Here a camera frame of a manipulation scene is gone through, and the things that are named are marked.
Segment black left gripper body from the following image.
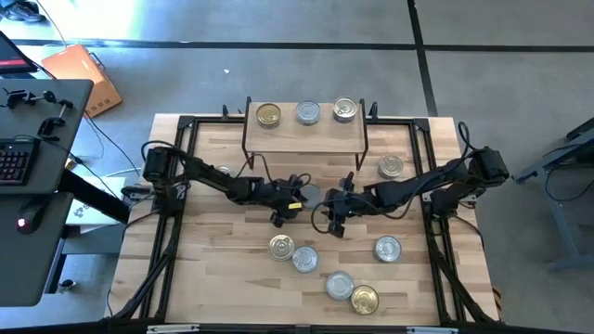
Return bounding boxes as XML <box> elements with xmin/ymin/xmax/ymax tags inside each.
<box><xmin>271</xmin><ymin>173</ymin><xmax>305</xmax><ymax>228</ymax></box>

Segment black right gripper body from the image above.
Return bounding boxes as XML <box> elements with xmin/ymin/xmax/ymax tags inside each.
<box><xmin>323</xmin><ymin>172</ymin><xmax>368</xmax><ymax>238</ymax></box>

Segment grey lid green label can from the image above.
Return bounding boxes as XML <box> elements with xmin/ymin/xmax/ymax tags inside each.
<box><xmin>294</xmin><ymin>99</ymin><xmax>322</xmax><ymax>127</ymax></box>
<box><xmin>299</xmin><ymin>184</ymin><xmax>322</xmax><ymax>210</ymax></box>

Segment silver lid albacore tuna can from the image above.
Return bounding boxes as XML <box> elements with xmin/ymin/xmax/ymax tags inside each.
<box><xmin>373</xmin><ymin>235</ymin><xmax>403</xmax><ymax>263</ymax></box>
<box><xmin>325</xmin><ymin>271</ymin><xmax>355</xmax><ymax>302</ymax></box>
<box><xmin>291</xmin><ymin>245</ymin><xmax>320</xmax><ymax>274</ymax></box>

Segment gold lid tuna can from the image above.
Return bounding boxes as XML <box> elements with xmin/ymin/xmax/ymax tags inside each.
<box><xmin>350</xmin><ymin>285</ymin><xmax>380</xmax><ymax>315</ymax></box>
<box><xmin>255</xmin><ymin>102</ymin><xmax>283</xmax><ymax>131</ymax></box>

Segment wooden shelf black metal legs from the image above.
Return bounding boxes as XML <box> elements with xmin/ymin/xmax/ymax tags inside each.
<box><xmin>239</xmin><ymin>96</ymin><xmax>370</xmax><ymax>172</ymax></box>

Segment white box with logo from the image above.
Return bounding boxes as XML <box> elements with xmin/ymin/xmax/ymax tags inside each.
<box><xmin>64</xmin><ymin>169</ymin><xmax>140</xmax><ymax>236</ymax></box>

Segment grey metal stand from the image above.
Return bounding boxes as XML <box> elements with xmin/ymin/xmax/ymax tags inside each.
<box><xmin>511</xmin><ymin>117</ymin><xmax>594</xmax><ymax>274</ymax></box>

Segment orange cardboard box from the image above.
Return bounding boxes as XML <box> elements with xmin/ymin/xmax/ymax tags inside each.
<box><xmin>40</xmin><ymin>44</ymin><xmax>123</xmax><ymax>119</ymax></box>

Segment black desk clamp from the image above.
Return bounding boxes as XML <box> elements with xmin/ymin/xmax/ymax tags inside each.
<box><xmin>3</xmin><ymin>86</ymin><xmax>37</xmax><ymax>109</ymax></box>
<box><xmin>36</xmin><ymin>117</ymin><xmax>67</xmax><ymax>142</ymax></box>

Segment black computer mouse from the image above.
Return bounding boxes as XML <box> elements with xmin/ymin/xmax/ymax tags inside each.
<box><xmin>16</xmin><ymin>197</ymin><xmax>46</xmax><ymax>235</ymax></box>

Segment black office desk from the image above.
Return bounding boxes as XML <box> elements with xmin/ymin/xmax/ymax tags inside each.
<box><xmin>0</xmin><ymin>78</ymin><xmax>132</xmax><ymax>308</ymax></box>

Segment black backlit keyboard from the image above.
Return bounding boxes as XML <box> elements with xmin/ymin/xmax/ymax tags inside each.
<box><xmin>0</xmin><ymin>137</ymin><xmax>42</xmax><ymax>186</ymax></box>

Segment black computer monitor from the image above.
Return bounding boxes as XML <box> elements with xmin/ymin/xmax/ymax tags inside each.
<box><xmin>0</xmin><ymin>30</ymin><xmax>39</xmax><ymax>79</ymax></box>

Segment person's shoe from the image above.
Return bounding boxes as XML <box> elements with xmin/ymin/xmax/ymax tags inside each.
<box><xmin>0</xmin><ymin>0</ymin><xmax>47</xmax><ymax>23</ymax></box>

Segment black aluminium rig frame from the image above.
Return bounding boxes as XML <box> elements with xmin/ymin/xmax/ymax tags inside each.
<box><xmin>110</xmin><ymin>105</ymin><xmax>501</xmax><ymax>326</ymax></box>

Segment white table edge bracket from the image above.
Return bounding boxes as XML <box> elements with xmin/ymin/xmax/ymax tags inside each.
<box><xmin>406</xmin><ymin>326</ymin><xmax>460</xmax><ymax>334</ymax></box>
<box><xmin>146</xmin><ymin>324</ymin><xmax>201</xmax><ymax>334</ymax></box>

